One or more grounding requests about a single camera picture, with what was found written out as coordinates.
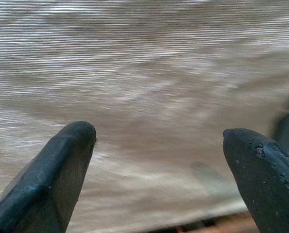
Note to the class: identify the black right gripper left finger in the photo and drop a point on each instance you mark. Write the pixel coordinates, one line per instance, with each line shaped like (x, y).
(49, 174)

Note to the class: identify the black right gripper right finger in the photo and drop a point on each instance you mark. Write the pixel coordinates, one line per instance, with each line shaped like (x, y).
(268, 184)

